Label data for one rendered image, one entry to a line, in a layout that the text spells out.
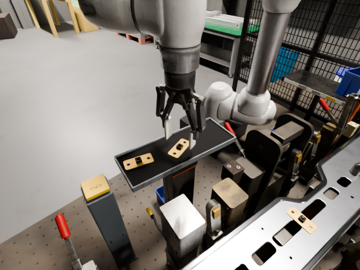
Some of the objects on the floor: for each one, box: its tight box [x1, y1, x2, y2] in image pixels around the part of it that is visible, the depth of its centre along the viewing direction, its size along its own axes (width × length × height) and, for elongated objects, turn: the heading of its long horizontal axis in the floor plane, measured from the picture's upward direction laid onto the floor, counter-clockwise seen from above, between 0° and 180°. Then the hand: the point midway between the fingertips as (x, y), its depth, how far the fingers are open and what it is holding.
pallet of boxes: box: [116, 32, 154, 45], centre depth 543 cm, size 129×86×133 cm
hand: (179, 135), depth 62 cm, fingers open, 8 cm apart
